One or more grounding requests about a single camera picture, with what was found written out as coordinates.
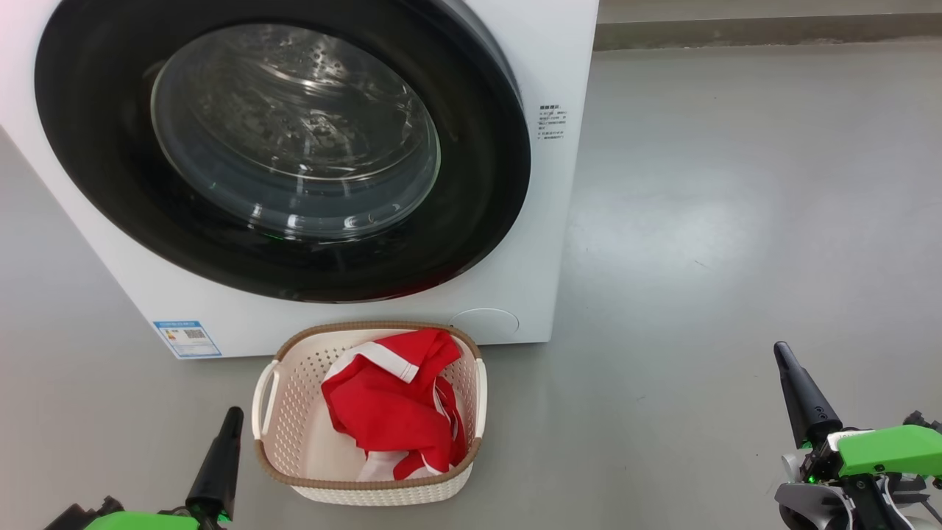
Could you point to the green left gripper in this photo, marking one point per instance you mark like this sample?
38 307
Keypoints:
147 523

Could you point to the cream perforated laundry basket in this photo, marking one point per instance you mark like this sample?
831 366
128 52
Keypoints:
294 412

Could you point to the red white garment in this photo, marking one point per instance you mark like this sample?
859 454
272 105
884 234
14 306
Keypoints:
390 412

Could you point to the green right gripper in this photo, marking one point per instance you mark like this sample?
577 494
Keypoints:
890 450

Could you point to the white washing machine body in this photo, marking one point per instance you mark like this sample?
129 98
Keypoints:
559 73

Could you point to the blue energy label sticker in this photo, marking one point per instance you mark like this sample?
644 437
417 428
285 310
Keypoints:
188 340

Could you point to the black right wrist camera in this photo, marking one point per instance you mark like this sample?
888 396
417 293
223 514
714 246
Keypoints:
923 421

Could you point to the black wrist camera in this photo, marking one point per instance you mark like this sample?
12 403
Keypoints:
923 421
81 517

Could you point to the black round glass washer door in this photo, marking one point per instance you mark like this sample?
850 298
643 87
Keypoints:
96 147

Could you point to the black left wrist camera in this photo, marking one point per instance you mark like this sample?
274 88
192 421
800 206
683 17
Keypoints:
81 517

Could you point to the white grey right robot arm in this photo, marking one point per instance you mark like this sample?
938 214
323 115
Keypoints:
817 508

